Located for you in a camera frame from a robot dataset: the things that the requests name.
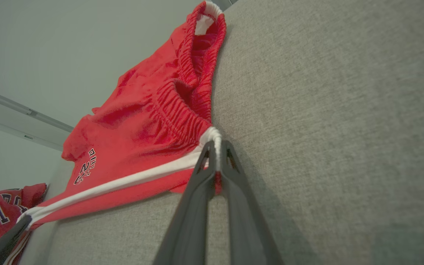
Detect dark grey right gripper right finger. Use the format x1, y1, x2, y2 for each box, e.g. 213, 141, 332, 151
220, 140, 284, 265

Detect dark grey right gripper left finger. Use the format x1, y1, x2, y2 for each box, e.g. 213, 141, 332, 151
153, 141, 217, 265

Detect red shorts with white stripe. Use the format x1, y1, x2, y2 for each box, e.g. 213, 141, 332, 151
4, 0, 228, 265

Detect grey fabric sofa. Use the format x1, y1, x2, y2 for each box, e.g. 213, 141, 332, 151
19, 0, 424, 265

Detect grey partition frame post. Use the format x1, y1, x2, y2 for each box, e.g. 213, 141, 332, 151
0, 107, 65, 151
0, 84, 75, 133

